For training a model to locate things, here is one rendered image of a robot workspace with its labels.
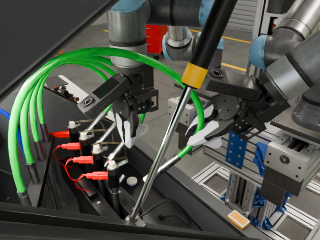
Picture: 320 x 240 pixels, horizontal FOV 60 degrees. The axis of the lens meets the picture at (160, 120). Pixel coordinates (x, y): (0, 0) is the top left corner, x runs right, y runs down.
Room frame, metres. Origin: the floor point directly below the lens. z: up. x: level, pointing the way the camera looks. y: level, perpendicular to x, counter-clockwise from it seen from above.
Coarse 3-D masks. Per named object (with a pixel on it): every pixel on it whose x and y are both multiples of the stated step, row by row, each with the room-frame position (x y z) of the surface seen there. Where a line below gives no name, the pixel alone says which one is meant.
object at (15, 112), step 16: (96, 48) 0.45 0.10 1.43; (112, 48) 0.46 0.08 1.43; (48, 64) 0.43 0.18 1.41; (160, 64) 0.48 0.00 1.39; (32, 80) 0.42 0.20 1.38; (176, 80) 0.49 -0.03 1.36; (192, 96) 0.49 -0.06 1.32; (16, 112) 0.41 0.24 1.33; (16, 128) 0.41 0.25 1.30; (16, 144) 0.41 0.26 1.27; (16, 160) 0.40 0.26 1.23; (16, 176) 0.40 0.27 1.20
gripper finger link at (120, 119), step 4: (116, 112) 0.57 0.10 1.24; (116, 116) 0.57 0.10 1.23; (120, 116) 0.56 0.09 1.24; (120, 120) 0.56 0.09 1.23; (124, 120) 0.56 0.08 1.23; (120, 124) 0.56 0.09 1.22; (120, 128) 0.56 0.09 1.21; (124, 128) 0.56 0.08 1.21; (120, 132) 0.56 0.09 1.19; (124, 132) 0.56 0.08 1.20; (120, 136) 0.56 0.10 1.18; (124, 136) 0.56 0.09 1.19; (124, 140) 0.55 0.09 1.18
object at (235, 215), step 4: (236, 212) 0.52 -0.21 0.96; (232, 216) 0.51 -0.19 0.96; (236, 216) 0.51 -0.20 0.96; (240, 216) 0.51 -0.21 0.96; (232, 220) 0.50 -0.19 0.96; (240, 220) 0.50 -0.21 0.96; (244, 220) 0.50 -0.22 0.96; (236, 224) 0.49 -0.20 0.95; (248, 224) 0.49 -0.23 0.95; (240, 228) 0.48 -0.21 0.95; (244, 228) 0.48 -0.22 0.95
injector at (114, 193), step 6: (108, 168) 0.52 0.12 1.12; (108, 174) 0.52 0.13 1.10; (114, 174) 0.52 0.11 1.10; (108, 180) 0.52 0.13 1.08; (114, 180) 0.51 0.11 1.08; (120, 180) 0.53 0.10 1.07; (114, 186) 0.51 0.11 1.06; (114, 192) 0.52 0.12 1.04; (114, 198) 0.52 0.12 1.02; (114, 204) 0.52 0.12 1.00; (114, 210) 0.52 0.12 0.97; (120, 216) 0.53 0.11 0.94
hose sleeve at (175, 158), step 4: (172, 156) 0.49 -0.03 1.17; (176, 156) 0.49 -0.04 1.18; (168, 160) 0.49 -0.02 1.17; (172, 160) 0.48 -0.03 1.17; (176, 160) 0.48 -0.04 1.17; (164, 164) 0.48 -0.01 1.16; (168, 164) 0.48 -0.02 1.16; (172, 164) 0.48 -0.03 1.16; (160, 168) 0.48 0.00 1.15; (164, 168) 0.48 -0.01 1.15; (168, 168) 0.48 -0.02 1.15; (160, 172) 0.47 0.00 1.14; (156, 176) 0.47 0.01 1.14
